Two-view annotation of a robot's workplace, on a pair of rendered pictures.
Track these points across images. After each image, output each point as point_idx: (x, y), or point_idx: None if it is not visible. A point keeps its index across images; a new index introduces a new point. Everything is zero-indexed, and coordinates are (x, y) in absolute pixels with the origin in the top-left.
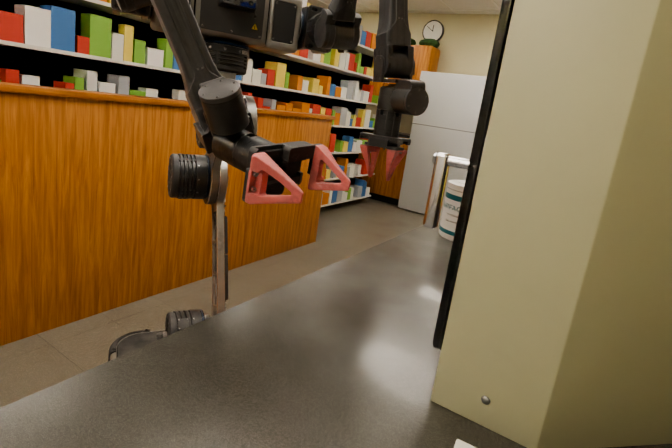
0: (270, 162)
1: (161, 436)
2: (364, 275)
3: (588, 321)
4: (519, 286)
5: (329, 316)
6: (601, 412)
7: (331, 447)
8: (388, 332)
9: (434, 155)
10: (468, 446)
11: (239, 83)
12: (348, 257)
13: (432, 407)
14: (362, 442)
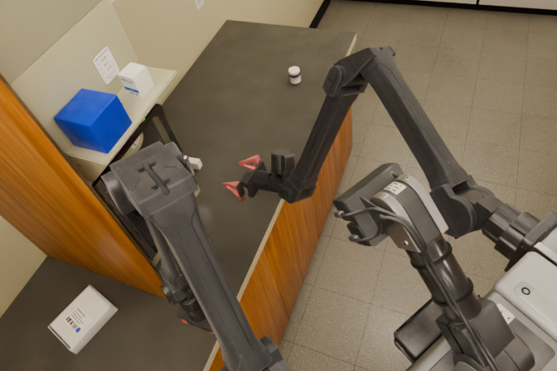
0: (251, 157)
1: (265, 154)
2: (225, 272)
3: None
4: None
5: (237, 219)
6: None
7: (227, 166)
8: (212, 219)
9: (187, 156)
10: (195, 162)
11: (272, 153)
12: (236, 295)
13: (200, 188)
14: (220, 170)
